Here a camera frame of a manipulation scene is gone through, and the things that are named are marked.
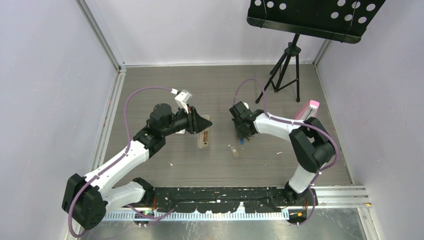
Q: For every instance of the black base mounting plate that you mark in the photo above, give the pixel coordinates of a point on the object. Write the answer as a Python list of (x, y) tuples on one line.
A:
[(220, 200)]

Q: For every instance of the black music stand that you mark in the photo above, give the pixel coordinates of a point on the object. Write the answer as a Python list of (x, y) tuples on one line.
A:
[(342, 21)]

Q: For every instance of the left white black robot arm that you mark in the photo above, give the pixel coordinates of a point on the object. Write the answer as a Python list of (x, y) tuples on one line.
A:
[(87, 199)]

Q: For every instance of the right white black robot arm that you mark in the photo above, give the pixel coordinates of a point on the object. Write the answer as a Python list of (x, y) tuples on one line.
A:
[(311, 143)]

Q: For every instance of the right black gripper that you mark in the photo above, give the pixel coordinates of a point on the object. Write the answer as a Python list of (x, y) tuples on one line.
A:
[(240, 135)]

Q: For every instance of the white remote with buttons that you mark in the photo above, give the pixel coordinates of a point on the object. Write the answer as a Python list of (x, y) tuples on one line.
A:
[(203, 138)]

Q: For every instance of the white remote face down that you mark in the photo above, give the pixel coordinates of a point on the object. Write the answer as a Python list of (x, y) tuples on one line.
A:
[(181, 132)]

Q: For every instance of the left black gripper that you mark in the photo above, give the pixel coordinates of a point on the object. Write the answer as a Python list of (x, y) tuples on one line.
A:
[(196, 123)]

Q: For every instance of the pink box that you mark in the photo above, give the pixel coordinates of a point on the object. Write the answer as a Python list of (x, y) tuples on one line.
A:
[(310, 109)]

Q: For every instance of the remote battery cover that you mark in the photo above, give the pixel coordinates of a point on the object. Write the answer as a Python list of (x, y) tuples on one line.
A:
[(234, 151)]

